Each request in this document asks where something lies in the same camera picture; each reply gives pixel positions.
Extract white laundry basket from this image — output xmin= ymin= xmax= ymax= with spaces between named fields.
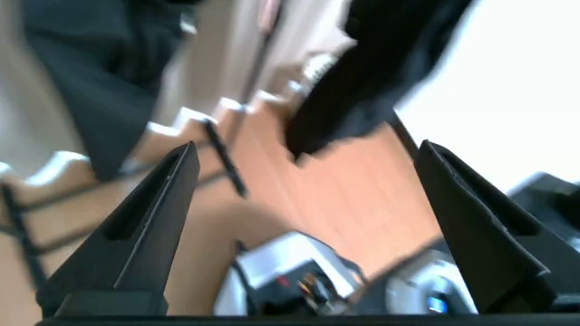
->
xmin=289 ymin=52 xmax=342 ymax=99

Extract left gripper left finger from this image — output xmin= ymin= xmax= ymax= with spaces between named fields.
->
xmin=35 ymin=140 xmax=201 ymax=317

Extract black shirt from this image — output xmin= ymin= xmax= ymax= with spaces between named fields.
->
xmin=284 ymin=0 xmax=475 ymax=160

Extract black shorts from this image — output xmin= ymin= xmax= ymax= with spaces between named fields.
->
xmin=22 ymin=0 xmax=200 ymax=182

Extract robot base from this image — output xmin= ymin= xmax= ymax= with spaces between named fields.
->
xmin=212 ymin=230 xmax=479 ymax=317

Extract black clothes rack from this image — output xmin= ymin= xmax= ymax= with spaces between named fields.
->
xmin=0 ymin=0 xmax=285 ymax=291

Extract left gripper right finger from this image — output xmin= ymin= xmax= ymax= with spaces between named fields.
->
xmin=414 ymin=139 xmax=580 ymax=315

